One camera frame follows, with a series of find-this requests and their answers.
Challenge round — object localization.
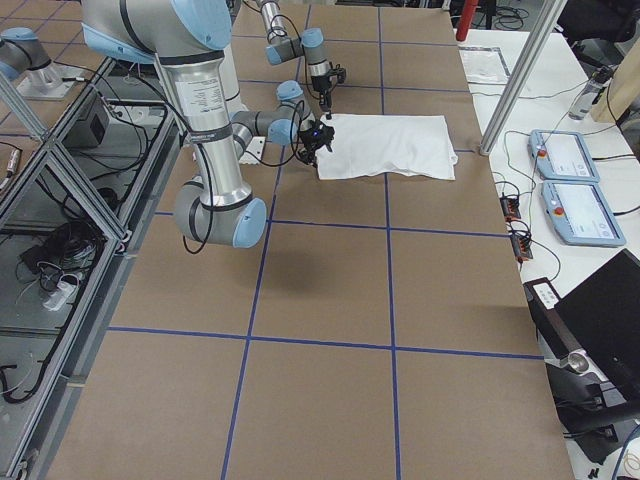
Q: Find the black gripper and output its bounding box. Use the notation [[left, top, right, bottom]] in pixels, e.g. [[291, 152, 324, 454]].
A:
[[298, 119, 335, 168], [314, 74, 333, 120]]

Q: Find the white printed t-shirt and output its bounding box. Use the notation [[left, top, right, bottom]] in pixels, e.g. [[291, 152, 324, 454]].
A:
[[316, 114, 458, 181]]

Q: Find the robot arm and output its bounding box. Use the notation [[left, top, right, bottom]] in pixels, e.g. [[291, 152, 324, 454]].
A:
[[255, 1, 346, 119], [82, 1, 335, 248]]

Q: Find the clear plastic sheet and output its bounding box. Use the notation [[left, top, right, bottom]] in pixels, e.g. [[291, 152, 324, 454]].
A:
[[459, 46, 510, 85]]

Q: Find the red cylinder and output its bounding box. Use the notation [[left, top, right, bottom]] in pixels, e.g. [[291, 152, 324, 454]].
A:
[[455, 0, 479, 42]]

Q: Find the brown table mat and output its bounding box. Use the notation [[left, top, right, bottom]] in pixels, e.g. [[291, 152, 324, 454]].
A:
[[48, 6, 573, 479]]

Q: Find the orange black adapter box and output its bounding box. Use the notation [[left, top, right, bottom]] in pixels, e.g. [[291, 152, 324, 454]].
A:
[[499, 195, 522, 222]]

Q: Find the far blue teach pendant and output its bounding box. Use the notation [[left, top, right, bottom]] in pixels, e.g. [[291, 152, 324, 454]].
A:
[[529, 129, 600, 183]]

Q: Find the blue teach pendant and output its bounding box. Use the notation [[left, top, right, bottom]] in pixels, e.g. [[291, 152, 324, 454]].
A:
[[529, 129, 600, 183], [541, 180, 626, 247]]

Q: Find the water bottle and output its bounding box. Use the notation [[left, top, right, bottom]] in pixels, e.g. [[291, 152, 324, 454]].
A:
[[568, 66, 614, 120]]

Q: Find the near blue teach pendant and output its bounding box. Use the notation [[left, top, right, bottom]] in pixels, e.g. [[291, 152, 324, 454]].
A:
[[541, 180, 626, 247]]

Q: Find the black laptop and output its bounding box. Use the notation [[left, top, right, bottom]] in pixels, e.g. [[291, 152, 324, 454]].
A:
[[524, 249, 639, 400]]

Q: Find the black monitor stand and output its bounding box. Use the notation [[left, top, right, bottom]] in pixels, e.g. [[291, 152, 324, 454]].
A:
[[545, 363, 639, 464]]

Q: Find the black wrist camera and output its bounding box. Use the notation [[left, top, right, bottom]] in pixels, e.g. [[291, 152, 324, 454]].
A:
[[329, 64, 347, 85]]

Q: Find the aluminium frame rack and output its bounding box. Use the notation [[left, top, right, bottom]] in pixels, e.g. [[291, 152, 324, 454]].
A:
[[1, 60, 179, 479]]

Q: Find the aluminium frame post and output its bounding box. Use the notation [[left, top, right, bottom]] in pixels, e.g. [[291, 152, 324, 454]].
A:
[[479, 0, 567, 156]]

